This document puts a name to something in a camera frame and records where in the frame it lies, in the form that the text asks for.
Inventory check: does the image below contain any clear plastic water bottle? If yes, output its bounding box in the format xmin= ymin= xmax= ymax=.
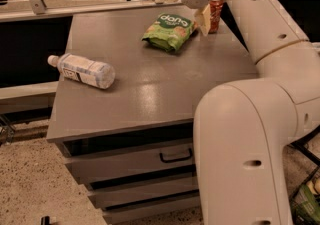
xmin=47 ymin=53 xmax=116 ymax=89

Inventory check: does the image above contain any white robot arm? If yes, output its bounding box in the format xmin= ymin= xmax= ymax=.
xmin=180 ymin=0 xmax=320 ymax=225

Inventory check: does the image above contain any bottom grey drawer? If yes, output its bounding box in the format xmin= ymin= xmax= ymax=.
xmin=103 ymin=195 xmax=200 ymax=225

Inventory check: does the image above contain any black drawer handle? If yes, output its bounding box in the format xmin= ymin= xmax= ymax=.
xmin=159 ymin=148 xmax=193 ymax=164

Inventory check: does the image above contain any black wire basket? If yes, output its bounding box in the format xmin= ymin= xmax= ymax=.
xmin=290 ymin=167 xmax=320 ymax=225

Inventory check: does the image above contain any top grey drawer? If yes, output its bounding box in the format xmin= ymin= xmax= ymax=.
xmin=66 ymin=138 xmax=193 ymax=184

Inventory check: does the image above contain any grey drawer cabinet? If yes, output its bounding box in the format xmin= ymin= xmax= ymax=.
xmin=47 ymin=5 xmax=257 ymax=214

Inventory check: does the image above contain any grey drawer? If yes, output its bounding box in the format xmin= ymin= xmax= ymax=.
xmin=66 ymin=138 xmax=193 ymax=184
xmin=103 ymin=195 xmax=200 ymax=225
xmin=88 ymin=174 xmax=198 ymax=208

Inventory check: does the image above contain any green rice chip bag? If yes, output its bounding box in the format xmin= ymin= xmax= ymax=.
xmin=142 ymin=13 xmax=197 ymax=52

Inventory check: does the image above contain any red cola can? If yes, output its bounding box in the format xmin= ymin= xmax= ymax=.
xmin=209 ymin=0 xmax=224 ymax=34

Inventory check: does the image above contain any middle grey drawer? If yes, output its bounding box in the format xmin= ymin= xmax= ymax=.
xmin=88 ymin=174 xmax=198 ymax=208

